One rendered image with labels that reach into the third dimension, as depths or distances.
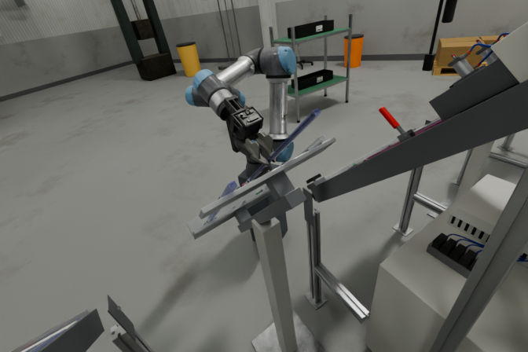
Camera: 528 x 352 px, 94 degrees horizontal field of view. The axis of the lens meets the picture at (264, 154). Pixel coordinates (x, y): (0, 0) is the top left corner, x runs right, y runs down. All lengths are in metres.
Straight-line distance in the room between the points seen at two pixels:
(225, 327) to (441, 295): 1.01
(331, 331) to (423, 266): 0.67
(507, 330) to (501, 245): 0.36
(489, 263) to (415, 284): 0.31
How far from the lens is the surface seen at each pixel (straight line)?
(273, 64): 1.13
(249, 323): 1.51
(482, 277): 0.67
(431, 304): 0.89
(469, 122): 0.54
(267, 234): 0.71
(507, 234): 0.58
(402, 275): 0.91
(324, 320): 1.49
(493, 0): 5.86
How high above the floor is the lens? 1.36
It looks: 32 degrees down
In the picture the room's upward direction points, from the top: 9 degrees counter-clockwise
